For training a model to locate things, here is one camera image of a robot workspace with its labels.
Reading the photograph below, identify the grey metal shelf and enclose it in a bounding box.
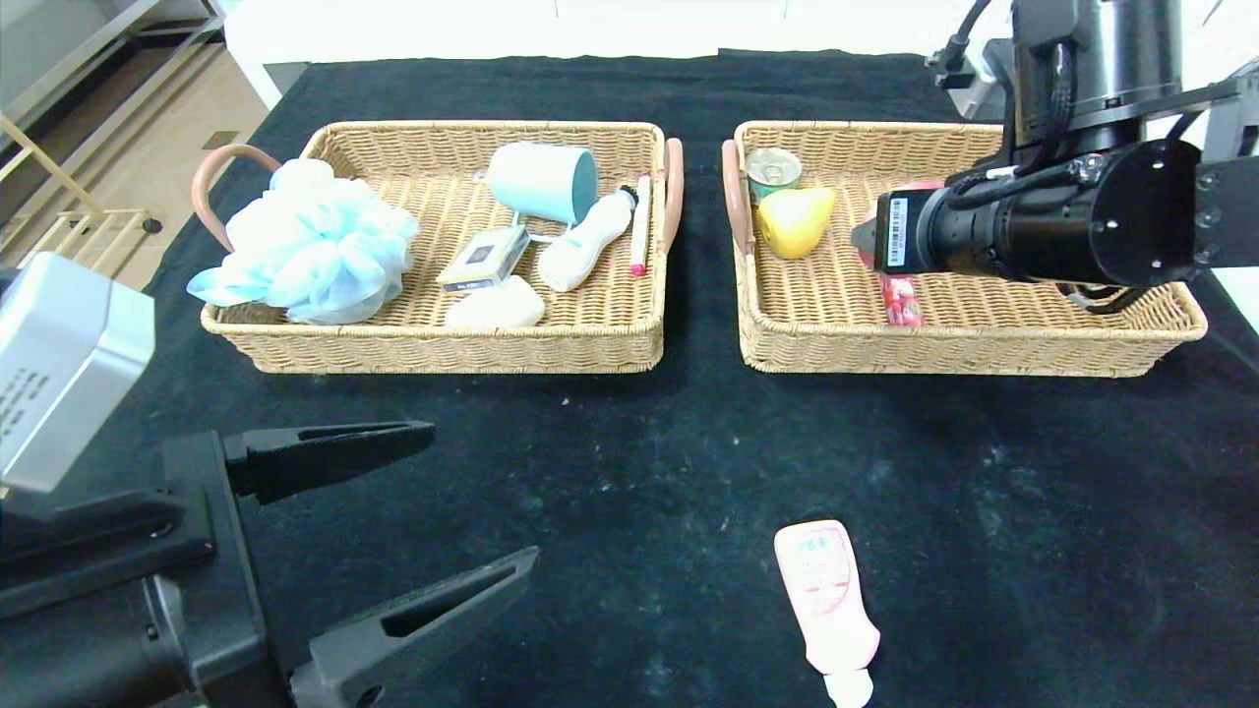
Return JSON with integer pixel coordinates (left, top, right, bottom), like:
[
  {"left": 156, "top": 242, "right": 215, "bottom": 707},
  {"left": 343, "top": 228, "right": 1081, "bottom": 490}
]
[{"left": 0, "top": 0, "right": 227, "bottom": 129}]

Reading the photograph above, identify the pink squeeze bottle white cap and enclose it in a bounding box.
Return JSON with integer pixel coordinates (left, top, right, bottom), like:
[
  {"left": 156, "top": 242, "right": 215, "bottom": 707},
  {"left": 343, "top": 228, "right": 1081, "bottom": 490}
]
[{"left": 774, "top": 520, "right": 882, "bottom": 708}]

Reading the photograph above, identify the cream yellow soap box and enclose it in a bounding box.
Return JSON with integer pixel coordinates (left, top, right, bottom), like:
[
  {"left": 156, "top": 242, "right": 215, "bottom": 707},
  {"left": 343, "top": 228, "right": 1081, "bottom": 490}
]
[{"left": 436, "top": 223, "right": 533, "bottom": 295}]

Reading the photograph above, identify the black right camera cable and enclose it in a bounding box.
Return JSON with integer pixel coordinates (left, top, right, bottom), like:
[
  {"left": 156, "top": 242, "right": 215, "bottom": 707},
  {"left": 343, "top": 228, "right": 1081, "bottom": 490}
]
[{"left": 925, "top": 0, "right": 996, "bottom": 91}]

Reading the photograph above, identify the red Hi-Chew candy pack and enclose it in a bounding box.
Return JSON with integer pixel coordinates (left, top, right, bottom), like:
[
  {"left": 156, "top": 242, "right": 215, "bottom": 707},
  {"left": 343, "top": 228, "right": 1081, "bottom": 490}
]
[{"left": 877, "top": 272, "right": 927, "bottom": 328}]

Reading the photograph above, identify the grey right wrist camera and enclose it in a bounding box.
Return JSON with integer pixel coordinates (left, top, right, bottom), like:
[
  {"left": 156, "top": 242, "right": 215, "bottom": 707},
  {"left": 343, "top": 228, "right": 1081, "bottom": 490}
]
[{"left": 959, "top": 49, "right": 1016, "bottom": 124}]

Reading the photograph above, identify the light blue bath loofah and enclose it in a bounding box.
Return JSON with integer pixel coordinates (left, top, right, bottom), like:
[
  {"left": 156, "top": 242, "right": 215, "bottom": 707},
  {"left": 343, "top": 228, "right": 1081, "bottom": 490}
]
[{"left": 187, "top": 157, "right": 421, "bottom": 325}]

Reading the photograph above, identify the yellow pear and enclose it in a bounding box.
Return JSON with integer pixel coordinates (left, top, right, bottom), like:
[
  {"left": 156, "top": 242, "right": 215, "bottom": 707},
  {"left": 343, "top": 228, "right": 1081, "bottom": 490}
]
[{"left": 755, "top": 187, "right": 837, "bottom": 261}]

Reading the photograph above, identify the white side table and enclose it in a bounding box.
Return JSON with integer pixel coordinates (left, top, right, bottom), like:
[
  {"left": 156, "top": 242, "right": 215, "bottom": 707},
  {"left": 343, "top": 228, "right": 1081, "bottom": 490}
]
[{"left": 224, "top": 0, "right": 340, "bottom": 111}]

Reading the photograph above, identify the red peach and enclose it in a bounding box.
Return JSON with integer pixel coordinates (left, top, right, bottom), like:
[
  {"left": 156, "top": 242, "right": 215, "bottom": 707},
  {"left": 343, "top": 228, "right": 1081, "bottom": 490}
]
[{"left": 857, "top": 178, "right": 947, "bottom": 275}]

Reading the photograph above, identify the white plastic bottle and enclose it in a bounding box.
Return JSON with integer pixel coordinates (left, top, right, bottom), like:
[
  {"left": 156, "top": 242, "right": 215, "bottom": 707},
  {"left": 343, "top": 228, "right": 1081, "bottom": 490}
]
[{"left": 536, "top": 189, "right": 639, "bottom": 294}]

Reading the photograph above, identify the wicker basket with brown handles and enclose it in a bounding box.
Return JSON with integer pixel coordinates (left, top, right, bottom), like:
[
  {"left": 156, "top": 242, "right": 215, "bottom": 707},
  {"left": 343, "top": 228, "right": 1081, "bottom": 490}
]
[
  {"left": 192, "top": 121, "right": 687, "bottom": 376},
  {"left": 721, "top": 121, "right": 1210, "bottom": 380}
]

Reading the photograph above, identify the teal plastic cup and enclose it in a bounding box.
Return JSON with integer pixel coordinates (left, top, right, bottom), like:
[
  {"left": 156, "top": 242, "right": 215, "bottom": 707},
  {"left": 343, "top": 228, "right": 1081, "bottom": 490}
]
[{"left": 485, "top": 143, "right": 600, "bottom": 245}]

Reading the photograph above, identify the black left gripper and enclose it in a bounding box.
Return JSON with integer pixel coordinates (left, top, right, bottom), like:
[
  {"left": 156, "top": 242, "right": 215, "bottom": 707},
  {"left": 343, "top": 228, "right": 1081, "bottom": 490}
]
[{"left": 0, "top": 418, "right": 541, "bottom": 708}]

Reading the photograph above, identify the wooden slatted rack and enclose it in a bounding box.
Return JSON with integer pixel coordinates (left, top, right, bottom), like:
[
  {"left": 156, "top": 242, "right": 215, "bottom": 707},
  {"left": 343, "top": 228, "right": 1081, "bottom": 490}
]
[{"left": 0, "top": 113, "right": 166, "bottom": 296}]

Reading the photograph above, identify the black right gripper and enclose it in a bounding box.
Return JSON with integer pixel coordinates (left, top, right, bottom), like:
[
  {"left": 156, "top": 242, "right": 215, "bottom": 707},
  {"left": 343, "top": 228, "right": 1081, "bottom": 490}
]
[{"left": 850, "top": 186, "right": 993, "bottom": 275}]

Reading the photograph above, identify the white tube with red cap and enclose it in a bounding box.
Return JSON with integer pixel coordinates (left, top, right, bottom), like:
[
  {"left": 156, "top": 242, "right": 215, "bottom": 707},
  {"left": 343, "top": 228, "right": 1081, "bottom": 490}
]
[{"left": 629, "top": 175, "right": 655, "bottom": 278}]

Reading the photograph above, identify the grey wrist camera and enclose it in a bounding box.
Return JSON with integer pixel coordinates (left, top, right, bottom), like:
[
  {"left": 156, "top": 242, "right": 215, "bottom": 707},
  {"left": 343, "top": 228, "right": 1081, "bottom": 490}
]
[
  {"left": 959, "top": 49, "right": 1016, "bottom": 124},
  {"left": 0, "top": 252, "right": 157, "bottom": 496}
]

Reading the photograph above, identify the white soap bar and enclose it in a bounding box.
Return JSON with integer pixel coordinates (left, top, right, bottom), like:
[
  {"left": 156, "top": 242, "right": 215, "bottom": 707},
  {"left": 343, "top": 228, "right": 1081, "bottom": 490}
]
[{"left": 444, "top": 275, "right": 548, "bottom": 330}]

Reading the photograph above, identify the small tin can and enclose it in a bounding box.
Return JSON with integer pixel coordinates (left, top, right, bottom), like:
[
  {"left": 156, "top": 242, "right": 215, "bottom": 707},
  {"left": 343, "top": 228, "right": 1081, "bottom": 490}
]
[{"left": 745, "top": 147, "right": 804, "bottom": 206}]

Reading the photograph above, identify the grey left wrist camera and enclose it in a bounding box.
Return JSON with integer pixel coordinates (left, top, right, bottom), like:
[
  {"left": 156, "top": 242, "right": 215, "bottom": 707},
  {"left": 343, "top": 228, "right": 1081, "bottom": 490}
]
[{"left": 0, "top": 252, "right": 157, "bottom": 496}]

